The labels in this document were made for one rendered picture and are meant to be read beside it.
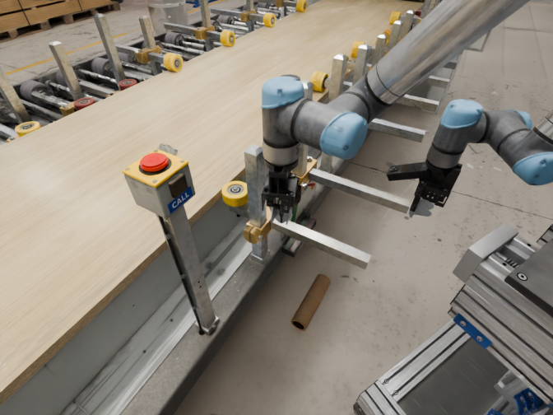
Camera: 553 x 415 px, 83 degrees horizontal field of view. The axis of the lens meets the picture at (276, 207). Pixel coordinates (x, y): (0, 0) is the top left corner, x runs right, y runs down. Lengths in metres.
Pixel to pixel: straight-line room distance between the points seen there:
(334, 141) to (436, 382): 1.14
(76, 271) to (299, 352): 1.07
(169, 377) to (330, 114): 0.69
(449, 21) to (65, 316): 0.84
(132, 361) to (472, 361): 1.24
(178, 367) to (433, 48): 0.83
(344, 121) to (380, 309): 1.38
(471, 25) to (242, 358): 1.45
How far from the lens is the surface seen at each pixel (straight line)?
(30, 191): 1.16
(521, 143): 0.82
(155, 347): 1.01
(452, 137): 0.85
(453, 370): 1.52
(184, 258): 0.63
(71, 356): 0.93
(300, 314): 1.60
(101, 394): 1.01
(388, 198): 1.01
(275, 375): 1.58
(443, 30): 0.55
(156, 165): 0.49
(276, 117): 0.57
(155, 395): 0.87
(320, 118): 0.53
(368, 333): 1.70
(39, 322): 0.82
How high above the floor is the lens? 1.50
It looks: 44 degrees down
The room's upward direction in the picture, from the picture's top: straight up
